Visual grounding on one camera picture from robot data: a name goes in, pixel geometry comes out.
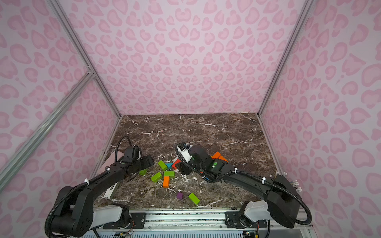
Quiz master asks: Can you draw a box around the orange block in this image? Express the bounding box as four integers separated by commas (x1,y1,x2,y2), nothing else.
218,156,228,163
211,152,222,159
163,176,170,188

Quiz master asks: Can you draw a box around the red block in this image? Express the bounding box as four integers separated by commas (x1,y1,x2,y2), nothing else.
171,159,181,170

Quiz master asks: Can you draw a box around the teal triangle block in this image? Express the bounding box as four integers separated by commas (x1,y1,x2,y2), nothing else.
166,163,173,170

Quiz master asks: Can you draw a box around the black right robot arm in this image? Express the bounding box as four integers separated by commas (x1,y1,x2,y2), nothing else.
175,143,313,229

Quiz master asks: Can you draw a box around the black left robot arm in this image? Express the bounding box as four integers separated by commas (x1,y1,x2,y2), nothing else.
44,144,154,238

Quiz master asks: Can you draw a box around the green block bottom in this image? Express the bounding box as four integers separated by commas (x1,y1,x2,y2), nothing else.
188,193,200,205

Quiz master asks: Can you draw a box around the purple small block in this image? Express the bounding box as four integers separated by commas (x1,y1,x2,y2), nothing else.
177,192,184,200

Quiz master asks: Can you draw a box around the bundle of coloured pencils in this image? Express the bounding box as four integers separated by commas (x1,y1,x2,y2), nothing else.
281,172,303,193

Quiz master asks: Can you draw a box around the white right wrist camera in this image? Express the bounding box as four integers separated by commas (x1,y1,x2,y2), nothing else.
178,146,192,163

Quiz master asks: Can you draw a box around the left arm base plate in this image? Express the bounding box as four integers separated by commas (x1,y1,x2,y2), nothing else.
103,213,146,230

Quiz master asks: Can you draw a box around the aluminium front rail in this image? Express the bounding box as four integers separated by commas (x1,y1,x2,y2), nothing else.
81,208,317,238

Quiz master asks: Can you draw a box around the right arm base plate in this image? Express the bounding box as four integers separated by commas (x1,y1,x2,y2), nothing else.
225,210,268,230

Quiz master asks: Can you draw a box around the right corner frame post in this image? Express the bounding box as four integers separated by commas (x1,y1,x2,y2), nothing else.
257,0,316,118

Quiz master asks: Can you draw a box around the corner frame post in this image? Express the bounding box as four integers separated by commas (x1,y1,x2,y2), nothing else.
46,0,122,119
257,0,316,118

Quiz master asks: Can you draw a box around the left corner frame post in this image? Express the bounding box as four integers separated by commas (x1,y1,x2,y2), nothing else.
46,0,122,119

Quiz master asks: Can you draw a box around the aluminium diagonal frame bar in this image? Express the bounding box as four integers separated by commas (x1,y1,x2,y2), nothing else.
1,70,94,191

